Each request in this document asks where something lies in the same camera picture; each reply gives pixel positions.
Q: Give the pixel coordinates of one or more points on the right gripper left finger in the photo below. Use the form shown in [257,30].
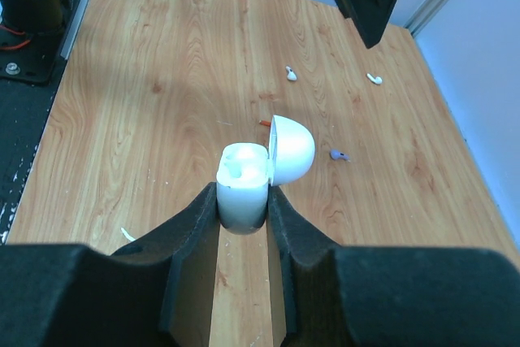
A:
[155,291]

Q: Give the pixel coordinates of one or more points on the white plastic scrap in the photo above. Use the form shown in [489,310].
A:
[127,235]

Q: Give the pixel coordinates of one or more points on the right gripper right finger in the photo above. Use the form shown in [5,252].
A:
[326,294]

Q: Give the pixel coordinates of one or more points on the white earbud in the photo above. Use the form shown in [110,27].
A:
[291,75]
[377,80]

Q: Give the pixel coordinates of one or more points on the purple earbud centre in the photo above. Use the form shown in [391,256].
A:
[338,155]

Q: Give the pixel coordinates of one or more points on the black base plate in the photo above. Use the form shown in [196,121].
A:
[32,65]

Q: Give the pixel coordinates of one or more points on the white earbud charging case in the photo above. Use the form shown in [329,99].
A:
[247,170]

